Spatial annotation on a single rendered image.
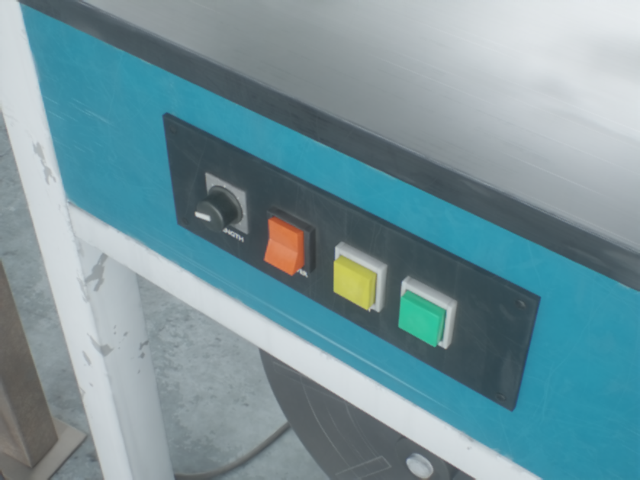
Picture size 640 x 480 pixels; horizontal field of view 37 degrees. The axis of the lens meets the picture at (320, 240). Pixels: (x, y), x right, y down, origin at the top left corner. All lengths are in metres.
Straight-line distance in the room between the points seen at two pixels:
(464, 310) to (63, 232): 0.38
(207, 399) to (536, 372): 0.82
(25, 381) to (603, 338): 0.81
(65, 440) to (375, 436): 0.45
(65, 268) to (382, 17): 0.37
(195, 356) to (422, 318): 0.85
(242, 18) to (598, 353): 0.27
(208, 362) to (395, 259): 0.83
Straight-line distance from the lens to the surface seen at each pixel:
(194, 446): 1.24
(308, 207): 0.53
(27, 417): 1.20
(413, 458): 0.89
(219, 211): 0.56
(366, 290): 0.52
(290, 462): 1.22
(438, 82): 0.51
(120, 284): 0.84
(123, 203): 0.68
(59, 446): 1.27
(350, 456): 1.04
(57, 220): 0.77
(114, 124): 0.64
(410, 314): 0.51
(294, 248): 0.54
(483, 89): 0.51
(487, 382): 0.53
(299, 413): 1.05
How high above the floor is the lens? 1.02
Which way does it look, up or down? 43 degrees down
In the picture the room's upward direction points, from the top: straight up
